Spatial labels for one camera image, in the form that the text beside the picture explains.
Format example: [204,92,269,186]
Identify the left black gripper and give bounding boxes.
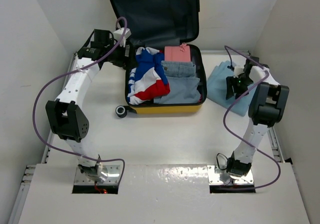
[103,39,138,70]

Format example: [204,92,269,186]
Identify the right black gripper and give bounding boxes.
[226,75,254,100]

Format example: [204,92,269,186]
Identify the light blue shirt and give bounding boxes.
[206,60,256,117]

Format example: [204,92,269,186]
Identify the red white blue shirt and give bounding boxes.
[126,47,170,106]

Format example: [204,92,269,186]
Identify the light blue denim jeans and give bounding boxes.
[153,60,201,105]

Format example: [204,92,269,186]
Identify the yellow suitcase with grey lining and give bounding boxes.
[110,0,207,118]

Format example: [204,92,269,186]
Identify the pink cosmetic case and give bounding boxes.
[164,43,191,62]

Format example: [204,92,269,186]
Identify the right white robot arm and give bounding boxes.
[226,56,290,177]

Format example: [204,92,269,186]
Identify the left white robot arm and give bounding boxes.
[45,28,131,183]

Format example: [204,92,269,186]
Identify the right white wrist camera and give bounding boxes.
[233,65,244,77]

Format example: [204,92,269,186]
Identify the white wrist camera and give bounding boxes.
[233,65,244,77]
[113,27,131,47]

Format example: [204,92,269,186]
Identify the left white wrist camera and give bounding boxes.
[113,27,131,47]

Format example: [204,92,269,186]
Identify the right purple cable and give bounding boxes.
[222,45,281,191]

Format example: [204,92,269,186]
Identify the purple cable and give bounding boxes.
[33,16,130,186]
[222,45,281,191]

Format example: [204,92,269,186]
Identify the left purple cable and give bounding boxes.
[33,16,130,186]

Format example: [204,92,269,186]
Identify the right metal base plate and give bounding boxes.
[207,165,254,187]

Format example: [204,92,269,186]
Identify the metal base plate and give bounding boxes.
[73,165,121,186]
[207,165,254,187]

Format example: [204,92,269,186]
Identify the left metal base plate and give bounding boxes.
[73,165,121,186]

